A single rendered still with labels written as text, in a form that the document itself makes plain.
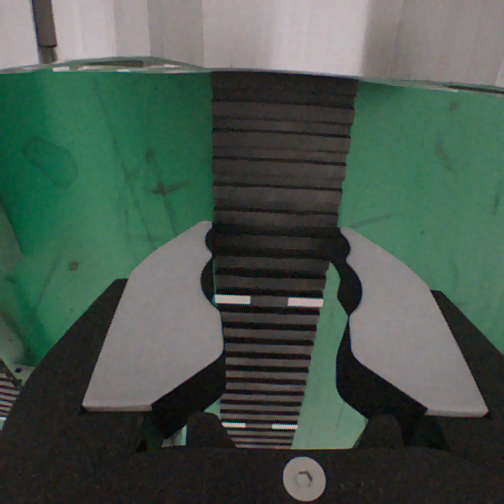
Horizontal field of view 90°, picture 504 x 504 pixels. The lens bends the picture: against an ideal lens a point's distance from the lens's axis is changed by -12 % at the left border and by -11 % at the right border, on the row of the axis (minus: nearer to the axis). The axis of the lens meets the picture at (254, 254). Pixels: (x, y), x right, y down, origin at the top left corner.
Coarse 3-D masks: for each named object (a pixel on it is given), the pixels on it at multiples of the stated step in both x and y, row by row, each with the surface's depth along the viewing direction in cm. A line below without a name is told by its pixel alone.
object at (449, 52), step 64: (0, 0) 3; (64, 0) 3; (128, 0) 3; (192, 0) 5; (256, 0) 6; (320, 0) 5; (384, 0) 5; (448, 0) 4; (0, 64) 3; (64, 64) 3; (128, 64) 5; (192, 64) 5; (256, 64) 6; (320, 64) 6; (384, 64) 6; (448, 64) 4
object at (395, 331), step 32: (352, 256) 9; (384, 256) 9; (352, 288) 9; (384, 288) 8; (416, 288) 8; (352, 320) 7; (384, 320) 7; (416, 320) 7; (352, 352) 6; (384, 352) 6; (416, 352) 6; (448, 352) 6; (352, 384) 6; (384, 384) 5; (416, 384) 5; (448, 384) 5; (416, 416) 5; (480, 416) 5
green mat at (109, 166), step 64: (0, 128) 11; (64, 128) 11; (128, 128) 11; (192, 128) 11; (384, 128) 11; (448, 128) 11; (0, 192) 13; (64, 192) 13; (128, 192) 13; (192, 192) 13; (384, 192) 13; (448, 192) 12; (64, 256) 15; (128, 256) 15; (448, 256) 14; (0, 320) 18; (64, 320) 18; (320, 320) 17; (320, 384) 21; (320, 448) 27
